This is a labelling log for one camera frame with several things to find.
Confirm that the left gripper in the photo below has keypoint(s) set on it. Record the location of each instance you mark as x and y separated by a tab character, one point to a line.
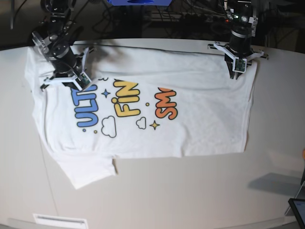
240	45

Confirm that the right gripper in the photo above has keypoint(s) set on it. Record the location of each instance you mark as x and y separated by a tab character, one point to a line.
66	63

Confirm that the white printed T-shirt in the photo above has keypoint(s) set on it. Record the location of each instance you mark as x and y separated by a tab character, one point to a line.
144	103

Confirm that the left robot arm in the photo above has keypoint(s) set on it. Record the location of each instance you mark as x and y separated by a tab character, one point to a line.
243	20

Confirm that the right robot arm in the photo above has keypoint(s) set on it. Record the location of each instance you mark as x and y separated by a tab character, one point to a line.
51	40

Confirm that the blue box at top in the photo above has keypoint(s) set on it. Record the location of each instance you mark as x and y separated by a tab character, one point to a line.
139	2

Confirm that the white paper label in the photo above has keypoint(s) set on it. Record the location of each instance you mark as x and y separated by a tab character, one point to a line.
63	222

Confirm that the dark tablet screen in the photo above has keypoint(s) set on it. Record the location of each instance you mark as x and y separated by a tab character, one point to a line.
298	208

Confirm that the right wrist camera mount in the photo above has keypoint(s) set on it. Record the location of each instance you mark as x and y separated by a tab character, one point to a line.
82	81

